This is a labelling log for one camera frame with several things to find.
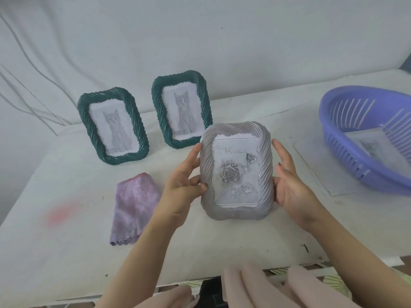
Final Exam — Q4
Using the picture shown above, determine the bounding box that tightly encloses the person's right forearm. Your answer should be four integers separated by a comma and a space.
307, 214, 411, 308

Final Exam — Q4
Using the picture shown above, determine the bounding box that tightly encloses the person's right hand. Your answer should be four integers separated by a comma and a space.
272, 139, 328, 233

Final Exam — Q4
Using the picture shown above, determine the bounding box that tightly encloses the thin dark cable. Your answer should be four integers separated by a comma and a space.
12, 73, 66, 126

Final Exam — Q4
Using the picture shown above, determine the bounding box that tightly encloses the grey wavy cable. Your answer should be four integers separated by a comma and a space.
0, 89, 59, 136

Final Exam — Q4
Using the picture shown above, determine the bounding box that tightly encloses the white photo paper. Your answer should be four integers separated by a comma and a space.
345, 126, 411, 177

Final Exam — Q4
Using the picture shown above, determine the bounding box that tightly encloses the purple cleaning cloth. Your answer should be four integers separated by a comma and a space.
109, 172, 161, 247

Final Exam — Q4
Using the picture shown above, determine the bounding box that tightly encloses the purple plastic basket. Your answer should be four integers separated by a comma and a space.
319, 86, 411, 197

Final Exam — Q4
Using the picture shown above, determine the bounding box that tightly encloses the person's left hand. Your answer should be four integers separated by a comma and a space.
149, 143, 208, 230

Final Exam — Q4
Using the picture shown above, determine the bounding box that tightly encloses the blue door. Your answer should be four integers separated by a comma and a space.
399, 49, 411, 76

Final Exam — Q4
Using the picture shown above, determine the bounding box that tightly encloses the dark green rope-pattern frame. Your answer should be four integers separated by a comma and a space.
77, 87, 150, 166
151, 70, 214, 150

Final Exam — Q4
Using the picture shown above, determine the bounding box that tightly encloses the person's left forearm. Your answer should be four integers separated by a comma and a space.
96, 217, 185, 308

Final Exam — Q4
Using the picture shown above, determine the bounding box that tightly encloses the grey rope-pattern frame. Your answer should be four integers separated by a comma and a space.
199, 121, 274, 222

